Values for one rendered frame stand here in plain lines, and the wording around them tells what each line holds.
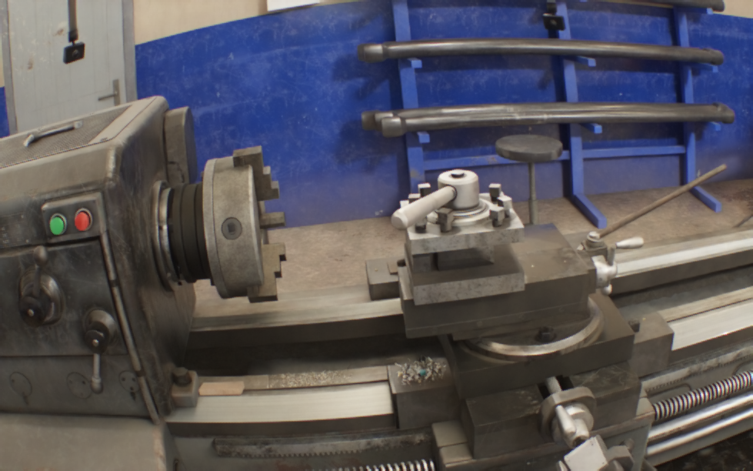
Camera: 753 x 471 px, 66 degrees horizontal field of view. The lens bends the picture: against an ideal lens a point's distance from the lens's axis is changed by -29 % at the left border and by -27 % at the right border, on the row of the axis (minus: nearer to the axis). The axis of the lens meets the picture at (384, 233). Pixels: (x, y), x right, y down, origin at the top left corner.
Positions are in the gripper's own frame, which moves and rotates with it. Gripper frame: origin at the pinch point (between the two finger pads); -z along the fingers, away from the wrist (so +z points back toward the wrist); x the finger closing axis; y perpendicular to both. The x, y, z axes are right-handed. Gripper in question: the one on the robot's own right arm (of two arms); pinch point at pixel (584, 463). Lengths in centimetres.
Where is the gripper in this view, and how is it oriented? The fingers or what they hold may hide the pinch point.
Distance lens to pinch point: 94.5
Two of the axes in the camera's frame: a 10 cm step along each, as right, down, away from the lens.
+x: -8.1, 5.7, 1.3
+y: 5.8, 7.4, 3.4
